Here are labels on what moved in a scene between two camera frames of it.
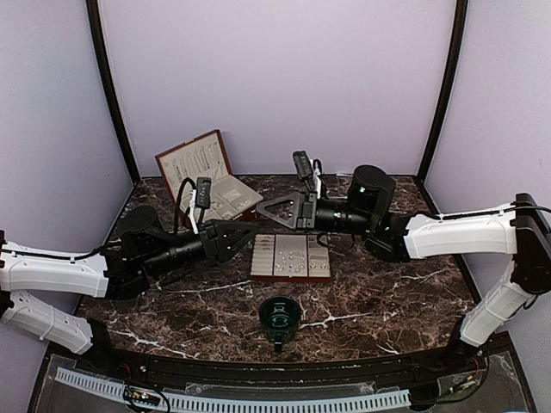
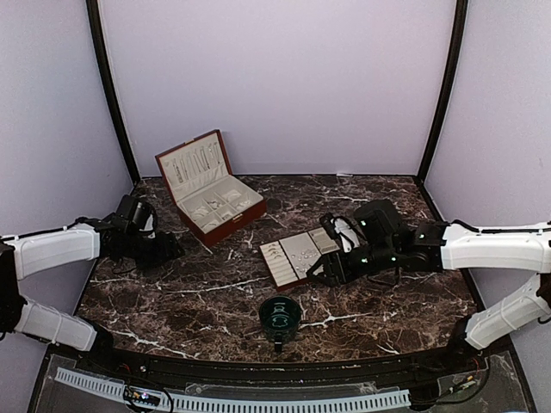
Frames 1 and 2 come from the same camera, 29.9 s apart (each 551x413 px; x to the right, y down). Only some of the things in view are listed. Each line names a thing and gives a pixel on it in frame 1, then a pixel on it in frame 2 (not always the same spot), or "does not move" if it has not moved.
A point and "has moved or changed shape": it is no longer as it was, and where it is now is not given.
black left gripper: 217,248 → 168,251
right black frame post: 452,70 does not move
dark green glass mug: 280,317 does not move
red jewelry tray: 291,257 has moved or changed shape
